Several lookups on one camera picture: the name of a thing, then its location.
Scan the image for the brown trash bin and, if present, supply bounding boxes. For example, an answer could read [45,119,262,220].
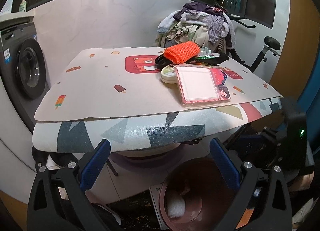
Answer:
[159,157,253,229]

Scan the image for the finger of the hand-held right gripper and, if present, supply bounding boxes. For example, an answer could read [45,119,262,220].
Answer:
[259,126,285,145]

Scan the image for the black white shoe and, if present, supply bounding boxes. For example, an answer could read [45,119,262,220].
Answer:
[91,203,122,226]

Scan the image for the white slipper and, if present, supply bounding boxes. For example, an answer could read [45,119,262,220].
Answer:
[292,197,319,224]

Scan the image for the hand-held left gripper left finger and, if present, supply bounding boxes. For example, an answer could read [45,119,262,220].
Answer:
[26,139,123,231]

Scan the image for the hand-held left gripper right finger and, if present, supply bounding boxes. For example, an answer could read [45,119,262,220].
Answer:
[207,138,293,231]

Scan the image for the pink flat case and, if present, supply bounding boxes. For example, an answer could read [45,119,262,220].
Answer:
[174,64,232,106]

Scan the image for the grey washing machine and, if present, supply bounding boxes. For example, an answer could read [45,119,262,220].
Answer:
[0,19,52,126]

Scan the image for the pile of clothes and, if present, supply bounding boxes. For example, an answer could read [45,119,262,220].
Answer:
[157,2,237,53]

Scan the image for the white foam net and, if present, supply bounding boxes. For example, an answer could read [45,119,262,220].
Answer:
[167,195,186,218]

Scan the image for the black cloth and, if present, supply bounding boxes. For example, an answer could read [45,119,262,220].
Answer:
[190,52,230,67]

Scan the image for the table with patterned mats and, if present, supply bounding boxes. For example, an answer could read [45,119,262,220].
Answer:
[34,46,283,123]

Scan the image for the person's right hand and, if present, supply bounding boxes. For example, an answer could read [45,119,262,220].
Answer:
[287,172,315,193]

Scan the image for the black exercise bike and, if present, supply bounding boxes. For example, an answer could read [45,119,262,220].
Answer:
[212,0,282,74]

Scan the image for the white perforated basket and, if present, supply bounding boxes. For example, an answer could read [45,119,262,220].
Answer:
[0,0,16,15]

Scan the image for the geometric pattern foam mat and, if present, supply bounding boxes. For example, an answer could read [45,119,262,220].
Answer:
[32,98,284,154]

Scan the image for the black hair bands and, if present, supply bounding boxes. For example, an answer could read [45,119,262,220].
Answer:
[154,54,175,69]

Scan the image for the white counter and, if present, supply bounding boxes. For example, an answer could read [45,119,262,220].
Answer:
[0,11,35,23]

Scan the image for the round cream tin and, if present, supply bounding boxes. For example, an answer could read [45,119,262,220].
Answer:
[161,64,179,84]

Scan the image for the orange foam net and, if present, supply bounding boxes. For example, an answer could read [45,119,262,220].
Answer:
[164,41,200,64]

